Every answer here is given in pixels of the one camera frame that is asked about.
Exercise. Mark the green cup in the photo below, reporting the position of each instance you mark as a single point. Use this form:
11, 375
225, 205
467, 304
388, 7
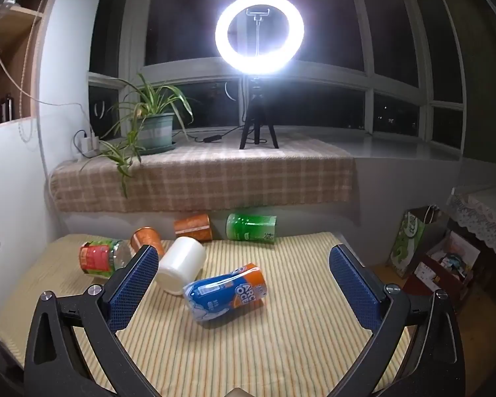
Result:
251, 227

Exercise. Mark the checkered cloth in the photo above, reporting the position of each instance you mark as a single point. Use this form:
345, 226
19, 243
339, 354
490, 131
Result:
215, 173

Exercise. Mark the blue and orange cup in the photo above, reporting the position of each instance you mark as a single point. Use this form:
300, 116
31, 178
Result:
225, 291

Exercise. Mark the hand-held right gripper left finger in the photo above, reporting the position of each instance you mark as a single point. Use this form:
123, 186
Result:
134, 283

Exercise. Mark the wooden shelf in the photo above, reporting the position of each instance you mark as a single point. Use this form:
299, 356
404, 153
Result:
12, 58

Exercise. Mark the orange paper cup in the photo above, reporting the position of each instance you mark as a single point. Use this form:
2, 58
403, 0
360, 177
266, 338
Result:
193, 226
148, 240

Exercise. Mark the potted spider plant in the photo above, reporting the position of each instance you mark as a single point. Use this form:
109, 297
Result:
151, 126

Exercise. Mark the striped yellow tablecloth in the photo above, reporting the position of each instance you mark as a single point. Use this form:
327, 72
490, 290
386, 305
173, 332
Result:
239, 351

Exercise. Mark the white plastic cup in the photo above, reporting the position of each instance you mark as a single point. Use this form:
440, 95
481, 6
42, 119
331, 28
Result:
181, 265

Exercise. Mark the green and white paper bag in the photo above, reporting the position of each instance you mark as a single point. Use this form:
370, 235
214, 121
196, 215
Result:
411, 242

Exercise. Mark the black tripod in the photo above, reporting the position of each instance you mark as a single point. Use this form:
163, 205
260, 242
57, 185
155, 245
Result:
257, 120

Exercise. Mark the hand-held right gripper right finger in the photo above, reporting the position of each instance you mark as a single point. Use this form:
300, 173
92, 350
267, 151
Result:
355, 285

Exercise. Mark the white lace cloth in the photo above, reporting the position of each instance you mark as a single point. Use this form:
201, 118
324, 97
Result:
483, 211

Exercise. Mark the red box of items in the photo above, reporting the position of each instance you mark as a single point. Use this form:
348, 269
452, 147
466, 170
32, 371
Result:
442, 269

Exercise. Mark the white power strip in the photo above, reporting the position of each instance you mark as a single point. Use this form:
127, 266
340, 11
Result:
86, 142

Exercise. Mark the clear cup with red label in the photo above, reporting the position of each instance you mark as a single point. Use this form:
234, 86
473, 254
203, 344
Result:
99, 258

